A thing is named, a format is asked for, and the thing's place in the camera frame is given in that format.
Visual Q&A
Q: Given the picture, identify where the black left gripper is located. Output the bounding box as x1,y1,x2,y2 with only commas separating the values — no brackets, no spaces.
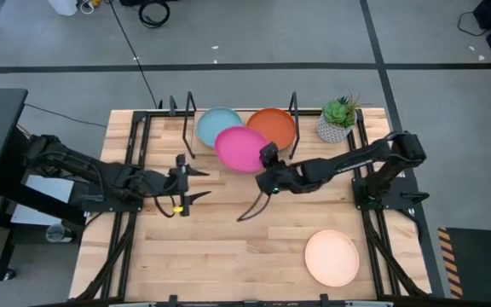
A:
144,153,212,217

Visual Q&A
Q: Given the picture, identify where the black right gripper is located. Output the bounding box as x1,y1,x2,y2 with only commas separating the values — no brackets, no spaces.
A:
236,163,309,223

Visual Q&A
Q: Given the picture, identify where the magenta pink plate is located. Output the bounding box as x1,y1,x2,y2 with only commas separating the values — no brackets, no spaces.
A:
214,125,269,174

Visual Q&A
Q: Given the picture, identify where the light teal plate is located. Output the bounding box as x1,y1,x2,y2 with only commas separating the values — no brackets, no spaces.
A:
197,106,245,149

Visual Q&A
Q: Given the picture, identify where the orange plate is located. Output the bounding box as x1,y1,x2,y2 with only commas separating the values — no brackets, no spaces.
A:
246,107,297,151

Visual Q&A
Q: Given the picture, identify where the peach plate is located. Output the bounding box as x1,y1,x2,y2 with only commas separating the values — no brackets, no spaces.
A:
304,229,361,287

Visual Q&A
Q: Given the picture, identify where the potted succulent plant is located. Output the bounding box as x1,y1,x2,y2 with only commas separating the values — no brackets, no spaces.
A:
315,91,373,144

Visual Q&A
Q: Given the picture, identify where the clear glass jar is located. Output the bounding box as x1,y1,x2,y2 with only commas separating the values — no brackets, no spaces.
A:
44,223,78,244

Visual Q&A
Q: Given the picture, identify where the white panel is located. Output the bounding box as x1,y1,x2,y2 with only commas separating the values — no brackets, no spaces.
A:
9,175,76,226

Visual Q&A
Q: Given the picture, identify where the white container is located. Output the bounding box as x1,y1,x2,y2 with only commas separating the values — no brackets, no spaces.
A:
49,0,83,18

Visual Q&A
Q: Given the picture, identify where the black mat with striped edge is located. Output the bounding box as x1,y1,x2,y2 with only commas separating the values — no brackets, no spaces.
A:
436,226,491,299

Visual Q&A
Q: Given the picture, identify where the wooden shelf with black frame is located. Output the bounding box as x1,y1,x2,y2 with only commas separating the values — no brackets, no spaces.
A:
181,90,301,161

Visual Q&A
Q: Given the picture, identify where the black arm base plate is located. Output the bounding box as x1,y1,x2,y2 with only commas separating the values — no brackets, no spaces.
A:
353,177,430,211
68,191,144,213

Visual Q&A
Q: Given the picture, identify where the long black floor cable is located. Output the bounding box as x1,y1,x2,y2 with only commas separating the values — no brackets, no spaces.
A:
107,0,161,110

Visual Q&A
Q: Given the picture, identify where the thin black desk cable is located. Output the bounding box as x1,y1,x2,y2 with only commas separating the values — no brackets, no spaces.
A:
23,103,108,129

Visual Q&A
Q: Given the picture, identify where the coiled black cable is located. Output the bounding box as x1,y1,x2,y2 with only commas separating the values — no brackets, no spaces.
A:
137,0,171,29

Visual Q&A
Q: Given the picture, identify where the black cable by case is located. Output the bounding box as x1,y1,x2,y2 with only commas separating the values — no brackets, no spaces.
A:
457,10,489,38

